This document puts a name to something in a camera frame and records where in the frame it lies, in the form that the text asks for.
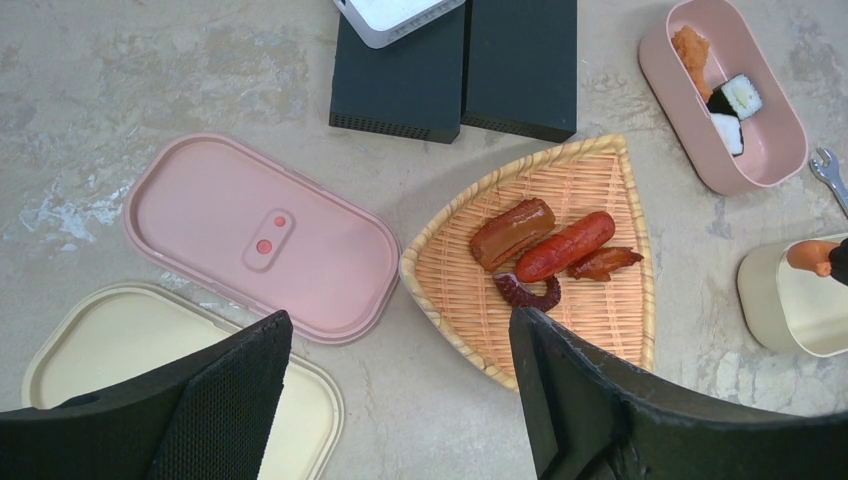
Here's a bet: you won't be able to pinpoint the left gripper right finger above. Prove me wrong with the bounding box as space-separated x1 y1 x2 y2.
509 308 847 479

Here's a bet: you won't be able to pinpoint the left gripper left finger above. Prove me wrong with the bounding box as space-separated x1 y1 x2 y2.
1 310 293 479

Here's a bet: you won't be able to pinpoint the woven bamboo basket tray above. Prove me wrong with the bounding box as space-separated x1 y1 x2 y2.
399 134 656 390

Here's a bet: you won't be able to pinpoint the black rice roll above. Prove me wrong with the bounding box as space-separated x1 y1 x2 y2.
706 74 763 121

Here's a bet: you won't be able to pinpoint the fried chicken piece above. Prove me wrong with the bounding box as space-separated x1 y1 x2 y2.
671 25 713 103

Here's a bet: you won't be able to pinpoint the black metal tongs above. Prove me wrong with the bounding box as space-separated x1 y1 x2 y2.
828 239 848 286

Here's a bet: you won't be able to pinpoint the beige lunch box lid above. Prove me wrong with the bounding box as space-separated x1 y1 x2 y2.
21 283 344 479

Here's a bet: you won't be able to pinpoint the pink lunch box lid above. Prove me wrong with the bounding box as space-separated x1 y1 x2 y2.
123 133 400 344

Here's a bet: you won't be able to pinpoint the beige lunch box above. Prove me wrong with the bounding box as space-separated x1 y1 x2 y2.
737 242 847 358

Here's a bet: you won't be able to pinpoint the pink lunch box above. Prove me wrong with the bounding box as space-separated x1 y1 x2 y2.
638 1 808 195

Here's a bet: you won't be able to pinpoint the right black box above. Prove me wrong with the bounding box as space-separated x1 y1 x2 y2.
461 0 578 143

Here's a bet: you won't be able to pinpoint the black box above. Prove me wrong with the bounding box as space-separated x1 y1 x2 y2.
461 0 578 143
329 6 465 144

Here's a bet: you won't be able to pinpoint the left black box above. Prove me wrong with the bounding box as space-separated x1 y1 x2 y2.
329 6 465 144

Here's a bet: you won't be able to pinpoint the white small device box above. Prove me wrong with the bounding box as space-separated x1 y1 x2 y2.
333 0 465 49

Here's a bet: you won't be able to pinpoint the small glazed meat strip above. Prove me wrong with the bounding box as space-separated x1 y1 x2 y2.
566 247 644 282

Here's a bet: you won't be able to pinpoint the purple octopus tentacle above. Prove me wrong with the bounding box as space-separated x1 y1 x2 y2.
492 272 562 312

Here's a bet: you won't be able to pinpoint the red sausage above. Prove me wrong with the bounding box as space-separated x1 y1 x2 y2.
514 211 616 283

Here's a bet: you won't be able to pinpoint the dark brown meat slice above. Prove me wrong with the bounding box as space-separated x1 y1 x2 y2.
469 198 556 272

